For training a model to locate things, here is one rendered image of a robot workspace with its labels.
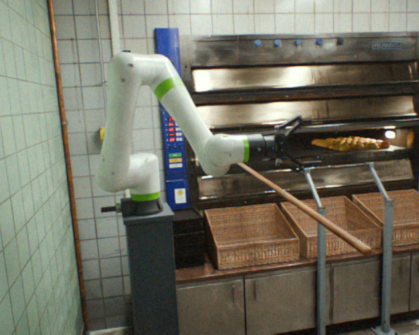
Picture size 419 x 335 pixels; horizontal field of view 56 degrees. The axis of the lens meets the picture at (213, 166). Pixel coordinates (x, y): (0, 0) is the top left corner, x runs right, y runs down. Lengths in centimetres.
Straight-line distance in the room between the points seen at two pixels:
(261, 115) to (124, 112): 167
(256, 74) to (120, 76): 170
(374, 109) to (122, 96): 234
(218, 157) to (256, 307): 161
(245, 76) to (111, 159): 166
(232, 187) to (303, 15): 136
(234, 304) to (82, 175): 135
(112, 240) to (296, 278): 132
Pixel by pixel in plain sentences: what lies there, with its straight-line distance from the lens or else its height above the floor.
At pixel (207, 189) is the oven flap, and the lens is 293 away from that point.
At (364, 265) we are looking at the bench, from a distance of 293.
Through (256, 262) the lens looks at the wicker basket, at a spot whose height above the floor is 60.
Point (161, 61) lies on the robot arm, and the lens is 153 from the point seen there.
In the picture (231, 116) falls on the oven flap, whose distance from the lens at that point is 290.
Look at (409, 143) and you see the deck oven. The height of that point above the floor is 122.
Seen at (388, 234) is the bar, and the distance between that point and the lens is 288.
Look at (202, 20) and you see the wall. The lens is 291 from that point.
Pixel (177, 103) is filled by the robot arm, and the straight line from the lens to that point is 147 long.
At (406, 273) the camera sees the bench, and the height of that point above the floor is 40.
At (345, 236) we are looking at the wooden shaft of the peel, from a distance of 144.
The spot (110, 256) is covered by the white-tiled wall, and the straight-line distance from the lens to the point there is 303.
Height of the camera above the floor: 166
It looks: 10 degrees down
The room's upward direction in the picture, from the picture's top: 3 degrees counter-clockwise
